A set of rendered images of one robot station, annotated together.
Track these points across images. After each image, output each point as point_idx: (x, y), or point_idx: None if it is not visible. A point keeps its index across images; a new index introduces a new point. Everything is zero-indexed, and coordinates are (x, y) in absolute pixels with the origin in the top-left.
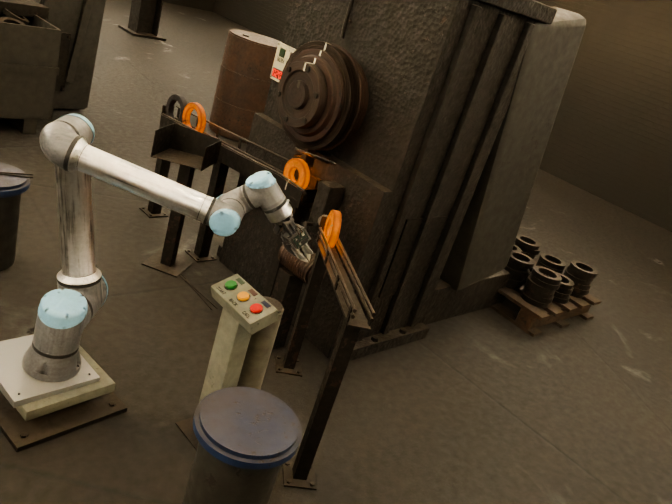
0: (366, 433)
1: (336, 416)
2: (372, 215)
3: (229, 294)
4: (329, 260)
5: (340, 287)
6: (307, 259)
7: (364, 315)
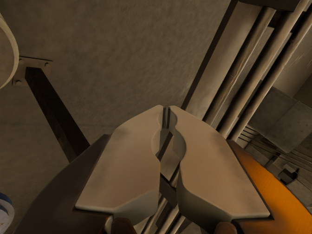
0: (121, 23)
1: None
2: None
3: None
4: (242, 59)
5: (152, 221)
6: (165, 115)
7: None
